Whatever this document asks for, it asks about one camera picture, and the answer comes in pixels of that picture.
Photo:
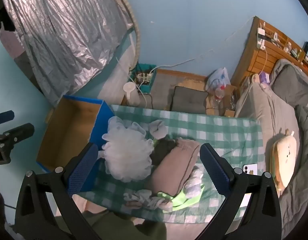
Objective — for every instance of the small brown cardboard box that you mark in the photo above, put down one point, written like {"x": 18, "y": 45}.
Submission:
{"x": 230, "y": 97}

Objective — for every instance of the taupe plush cloth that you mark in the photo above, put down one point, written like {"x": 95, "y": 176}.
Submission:
{"x": 174, "y": 170}

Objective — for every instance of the grey duvet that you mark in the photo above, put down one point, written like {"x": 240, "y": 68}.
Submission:
{"x": 291, "y": 82}

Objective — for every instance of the blue cardboard box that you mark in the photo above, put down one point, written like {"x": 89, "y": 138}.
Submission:
{"x": 68, "y": 130}

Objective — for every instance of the pale blue white cloth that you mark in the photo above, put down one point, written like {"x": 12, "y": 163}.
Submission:
{"x": 195, "y": 182}

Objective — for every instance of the light grey sock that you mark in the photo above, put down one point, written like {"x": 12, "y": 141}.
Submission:
{"x": 157, "y": 128}

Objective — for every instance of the white mesh bath pouf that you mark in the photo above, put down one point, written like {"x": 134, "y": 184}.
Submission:
{"x": 126, "y": 152}

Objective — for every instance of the dark plush cloth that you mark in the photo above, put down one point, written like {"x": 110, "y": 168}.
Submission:
{"x": 164, "y": 152}

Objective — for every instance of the white plastic bag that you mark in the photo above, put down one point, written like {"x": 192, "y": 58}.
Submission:
{"x": 219, "y": 77}

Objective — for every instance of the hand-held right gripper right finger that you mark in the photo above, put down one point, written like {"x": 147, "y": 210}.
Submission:
{"x": 216, "y": 170}

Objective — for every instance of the green checked mat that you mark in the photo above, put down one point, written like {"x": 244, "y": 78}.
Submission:
{"x": 219, "y": 130}

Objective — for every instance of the white smartphone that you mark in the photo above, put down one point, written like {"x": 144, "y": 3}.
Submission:
{"x": 250, "y": 168}

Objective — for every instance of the purple tissue pack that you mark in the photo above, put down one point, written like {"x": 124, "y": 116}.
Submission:
{"x": 264, "y": 78}

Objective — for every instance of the toast plush toy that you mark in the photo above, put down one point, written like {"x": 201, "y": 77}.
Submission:
{"x": 285, "y": 160}

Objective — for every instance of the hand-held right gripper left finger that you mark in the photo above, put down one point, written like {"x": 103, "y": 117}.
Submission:
{"x": 82, "y": 170}

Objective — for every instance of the silver foil curtain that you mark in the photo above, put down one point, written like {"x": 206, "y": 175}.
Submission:
{"x": 68, "y": 30}

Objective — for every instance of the dark grey quilt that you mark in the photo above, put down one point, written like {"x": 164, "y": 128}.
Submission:
{"x": 304, "y": 155}

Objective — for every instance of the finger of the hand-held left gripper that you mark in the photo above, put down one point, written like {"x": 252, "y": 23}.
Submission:
{"x": 3, "y": 117}
{"x": 20, "y": 131}

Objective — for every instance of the white charger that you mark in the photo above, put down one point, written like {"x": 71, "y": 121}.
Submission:
{"x": 261, "y": 33}

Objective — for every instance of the clear plastic bottle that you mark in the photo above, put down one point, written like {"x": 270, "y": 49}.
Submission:
{"x": 219, "y": 93}

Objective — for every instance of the grey seat cushion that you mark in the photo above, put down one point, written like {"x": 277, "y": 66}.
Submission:
{"x": 189, "y": 100}

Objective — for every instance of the white grey crumpled cloth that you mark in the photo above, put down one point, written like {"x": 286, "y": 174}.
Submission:
{"x": 149, "y": 200}

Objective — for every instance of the white power strip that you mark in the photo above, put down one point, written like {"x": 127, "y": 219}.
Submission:
{"x": 144, "y": 77}

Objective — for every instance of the teal plastic basket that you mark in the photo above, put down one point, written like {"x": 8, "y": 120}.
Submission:
{"x": 149, "y": 86}

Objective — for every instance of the beige bed sheet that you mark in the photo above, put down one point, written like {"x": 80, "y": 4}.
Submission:
{"x": 266, "y": 112}

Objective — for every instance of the neon green cloth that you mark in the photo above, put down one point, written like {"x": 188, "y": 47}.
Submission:
{"x": 185, "y": 199}

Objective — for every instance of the black phone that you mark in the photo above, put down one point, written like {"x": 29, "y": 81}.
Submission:
{"x": 306, "y": 47}

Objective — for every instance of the green sparkly scrubber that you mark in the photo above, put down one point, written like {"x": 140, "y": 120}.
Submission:
{"x": 157, "y": 143}

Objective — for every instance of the wooden headboard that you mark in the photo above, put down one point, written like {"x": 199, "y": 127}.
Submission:
{"x": 259, "y": 62}

